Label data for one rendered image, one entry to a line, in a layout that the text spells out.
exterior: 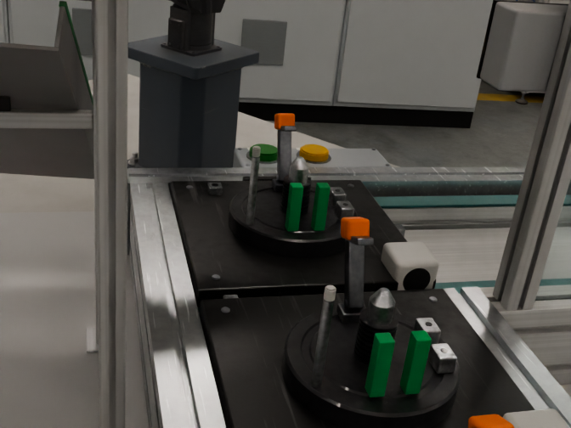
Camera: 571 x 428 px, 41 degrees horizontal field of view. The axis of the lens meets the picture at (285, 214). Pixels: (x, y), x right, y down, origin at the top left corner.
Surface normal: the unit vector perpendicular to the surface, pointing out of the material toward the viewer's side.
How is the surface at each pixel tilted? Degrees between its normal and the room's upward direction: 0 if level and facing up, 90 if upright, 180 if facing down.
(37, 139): 135
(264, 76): 90
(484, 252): 0
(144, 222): 0
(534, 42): 90
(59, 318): 0
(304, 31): 90
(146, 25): 90
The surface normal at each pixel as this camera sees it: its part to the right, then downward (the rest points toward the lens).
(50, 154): -0.03, 0.95
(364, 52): 0.17, 0.46
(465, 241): 0.10, -0.89
